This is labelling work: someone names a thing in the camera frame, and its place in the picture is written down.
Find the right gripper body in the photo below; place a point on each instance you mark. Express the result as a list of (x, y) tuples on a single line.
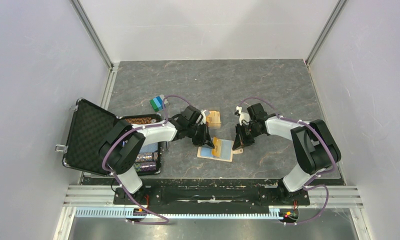
[(246, 132)]

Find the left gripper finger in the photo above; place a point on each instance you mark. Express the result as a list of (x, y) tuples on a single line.
[(204, 144), (208, 140)]

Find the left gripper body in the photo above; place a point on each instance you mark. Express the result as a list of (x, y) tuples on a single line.
[(198, 132)]

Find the beige leather card holder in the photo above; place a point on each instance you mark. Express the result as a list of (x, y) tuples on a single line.
[(222, 151)]

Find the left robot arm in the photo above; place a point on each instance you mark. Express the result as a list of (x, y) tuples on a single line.
[(123, 144)]

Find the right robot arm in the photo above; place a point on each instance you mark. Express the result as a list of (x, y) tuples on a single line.
[(315, 148)]

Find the green blue grey block stack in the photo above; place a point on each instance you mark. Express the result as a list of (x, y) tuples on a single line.
[(158, 103)]

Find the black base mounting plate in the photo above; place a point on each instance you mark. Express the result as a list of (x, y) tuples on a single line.
[(262, 195)]

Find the black foam-lined case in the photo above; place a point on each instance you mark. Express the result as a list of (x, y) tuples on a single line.
[(89, 126)]

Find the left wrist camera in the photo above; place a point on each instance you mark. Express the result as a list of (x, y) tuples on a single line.
[(191, 116)]

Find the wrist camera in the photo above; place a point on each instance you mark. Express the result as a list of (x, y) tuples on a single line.
[(191, 116), (254, 113)]

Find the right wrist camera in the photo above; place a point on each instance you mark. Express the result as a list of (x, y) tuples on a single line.
[(254, 113)]

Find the white cable duct strip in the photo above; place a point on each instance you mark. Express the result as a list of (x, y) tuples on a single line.
[(134, 214)]

